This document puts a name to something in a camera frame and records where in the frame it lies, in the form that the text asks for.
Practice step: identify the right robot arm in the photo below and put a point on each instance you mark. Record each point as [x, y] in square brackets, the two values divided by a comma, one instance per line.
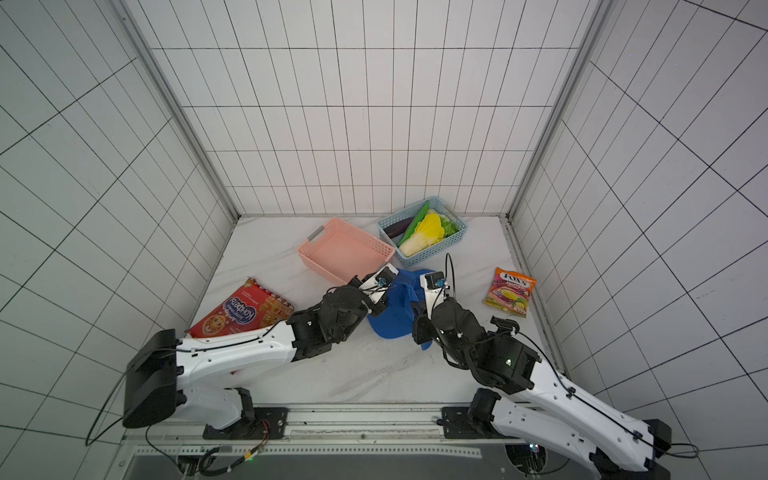
[522, 395]

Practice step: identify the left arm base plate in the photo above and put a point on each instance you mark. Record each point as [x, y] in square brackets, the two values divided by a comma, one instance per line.
[253, 425]

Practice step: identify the yellow napa cabbage toy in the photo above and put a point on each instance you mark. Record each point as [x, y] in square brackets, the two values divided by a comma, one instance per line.
[428, 233]

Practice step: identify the pink plastic basket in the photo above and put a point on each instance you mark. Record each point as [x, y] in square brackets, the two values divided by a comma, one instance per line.
[339, 251]

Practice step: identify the green lettuce toy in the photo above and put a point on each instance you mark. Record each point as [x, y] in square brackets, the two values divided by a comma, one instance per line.
[448, 226]

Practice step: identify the green cucumber toy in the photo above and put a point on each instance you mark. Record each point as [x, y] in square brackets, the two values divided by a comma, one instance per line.
[415, 222]

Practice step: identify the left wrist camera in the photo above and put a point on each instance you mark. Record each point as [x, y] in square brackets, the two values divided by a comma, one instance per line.
[385, 277]

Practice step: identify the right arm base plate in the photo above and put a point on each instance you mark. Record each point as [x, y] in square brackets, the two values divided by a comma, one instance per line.
[462, 423]

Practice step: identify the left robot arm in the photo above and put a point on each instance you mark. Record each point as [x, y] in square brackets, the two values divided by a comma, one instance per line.
[203, 380]

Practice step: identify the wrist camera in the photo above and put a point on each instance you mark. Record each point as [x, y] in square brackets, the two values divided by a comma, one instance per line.
[435, 288]
[385, 277]

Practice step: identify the red cookie snack bag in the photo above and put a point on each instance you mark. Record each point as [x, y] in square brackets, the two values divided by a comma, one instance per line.
[251, 307]

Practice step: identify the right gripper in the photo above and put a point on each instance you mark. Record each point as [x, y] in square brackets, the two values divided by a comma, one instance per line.
[422, 328]

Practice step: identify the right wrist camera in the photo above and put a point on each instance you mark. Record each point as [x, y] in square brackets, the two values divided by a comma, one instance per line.
[435, 288]

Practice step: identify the dark purple eggplant toy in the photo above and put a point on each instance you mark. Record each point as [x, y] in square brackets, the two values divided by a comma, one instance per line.
[398, 228]

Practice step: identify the aluminium mounting rail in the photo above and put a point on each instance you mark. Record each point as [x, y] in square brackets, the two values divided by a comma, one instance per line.
[336, 441]

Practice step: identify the orange candy bag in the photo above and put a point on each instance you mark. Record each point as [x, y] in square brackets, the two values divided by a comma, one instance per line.
[510, 292]

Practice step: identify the light blue plastic basket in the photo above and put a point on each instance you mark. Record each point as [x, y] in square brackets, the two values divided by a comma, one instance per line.
[436, 204]

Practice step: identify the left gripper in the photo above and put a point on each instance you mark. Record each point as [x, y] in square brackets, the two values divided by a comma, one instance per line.
[379, 308]

